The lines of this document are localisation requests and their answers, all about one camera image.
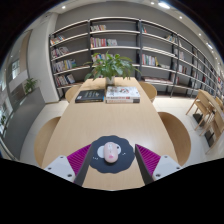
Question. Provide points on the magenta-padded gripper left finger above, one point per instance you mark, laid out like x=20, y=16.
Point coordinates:
x=60, y=166

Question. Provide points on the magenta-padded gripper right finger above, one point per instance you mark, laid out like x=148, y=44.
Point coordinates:
x=165, y=166

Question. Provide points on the pink computer mouse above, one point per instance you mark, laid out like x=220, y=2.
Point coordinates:
x=111, y=152

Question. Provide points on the dark cartoon-face mouse pad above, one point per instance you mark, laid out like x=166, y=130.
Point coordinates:
x=126, y=156

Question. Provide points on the black book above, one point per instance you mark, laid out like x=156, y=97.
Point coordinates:
x=90, y=96

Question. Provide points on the white red-lettered book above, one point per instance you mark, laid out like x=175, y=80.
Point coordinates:
x=121, y=100

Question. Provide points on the white illustrated book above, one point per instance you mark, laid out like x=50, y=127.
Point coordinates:
x=122, y=92

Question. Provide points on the small green plant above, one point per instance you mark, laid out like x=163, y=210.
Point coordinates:
x=30, y=85

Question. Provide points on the green potted plant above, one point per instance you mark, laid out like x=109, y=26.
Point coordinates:
x=111, y=66

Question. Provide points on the grey bookshelf unit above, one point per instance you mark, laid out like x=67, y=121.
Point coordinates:
x=116, y=36

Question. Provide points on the ceiling lights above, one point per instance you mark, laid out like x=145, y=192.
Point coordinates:
x=163, y=5

